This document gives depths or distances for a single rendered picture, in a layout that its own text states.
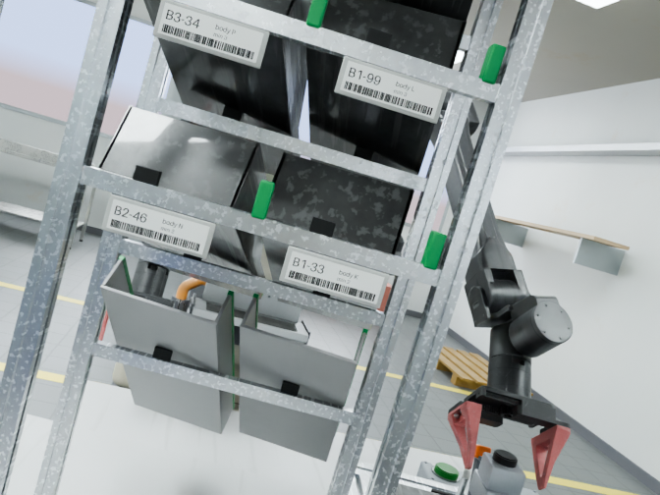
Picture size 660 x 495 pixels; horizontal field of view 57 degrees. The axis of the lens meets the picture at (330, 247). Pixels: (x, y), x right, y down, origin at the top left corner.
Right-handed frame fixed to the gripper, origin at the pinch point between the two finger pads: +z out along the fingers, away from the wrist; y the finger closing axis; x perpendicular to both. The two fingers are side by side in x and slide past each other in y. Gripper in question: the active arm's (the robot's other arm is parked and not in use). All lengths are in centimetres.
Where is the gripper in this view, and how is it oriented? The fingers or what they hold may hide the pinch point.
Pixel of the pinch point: (505, 472)
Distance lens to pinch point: 83.4
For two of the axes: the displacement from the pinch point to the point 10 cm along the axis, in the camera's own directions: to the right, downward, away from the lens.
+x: -2.1, 5.1, 8.3
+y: 9.6, 2.8, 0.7
